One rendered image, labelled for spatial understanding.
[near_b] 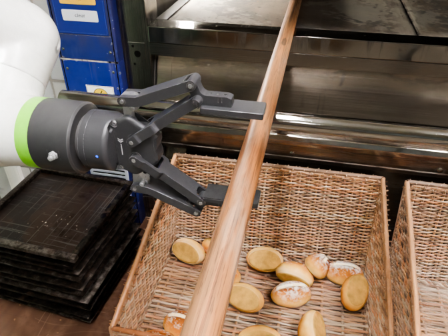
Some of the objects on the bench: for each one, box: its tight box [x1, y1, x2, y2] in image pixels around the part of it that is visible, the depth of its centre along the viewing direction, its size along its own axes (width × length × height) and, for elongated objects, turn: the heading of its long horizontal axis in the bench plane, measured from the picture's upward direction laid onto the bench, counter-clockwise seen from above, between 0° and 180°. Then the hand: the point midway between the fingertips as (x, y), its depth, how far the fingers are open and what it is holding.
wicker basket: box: [109, 153, 397, 336], centre depth 100 cm, size 49×56×28 cm
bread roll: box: [246, 247, 283, 273], centre depth 116 cm, size 6×10×7 cm
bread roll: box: [305, 253, 329, 279], centre depth 112 cm, size 10×7×6 cm
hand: (249, 157), depth 51 cm, fingers open, 12 cm apart
